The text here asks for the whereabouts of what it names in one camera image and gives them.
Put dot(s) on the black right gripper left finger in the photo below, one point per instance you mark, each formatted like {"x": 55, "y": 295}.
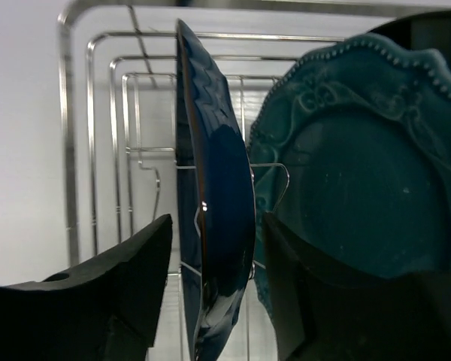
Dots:
{"x": 106, "y": 308}

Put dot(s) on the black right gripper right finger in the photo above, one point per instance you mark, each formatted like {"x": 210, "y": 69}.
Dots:
{"x": 325, "y": 310}

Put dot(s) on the teal embossed scalloped plate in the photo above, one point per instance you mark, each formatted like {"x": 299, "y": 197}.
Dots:
{"x": 353, "y": 153}

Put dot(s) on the dark blue teardrop plate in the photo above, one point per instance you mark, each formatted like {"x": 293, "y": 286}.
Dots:
{"x": 215, "y": 198}

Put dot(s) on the beige plate with brown rim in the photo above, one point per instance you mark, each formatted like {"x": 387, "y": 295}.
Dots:
{"x": 430, "y": 30}

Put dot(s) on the chrome wire dish rack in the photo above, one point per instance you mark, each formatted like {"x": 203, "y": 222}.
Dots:
{"x": 117, "y": 93}

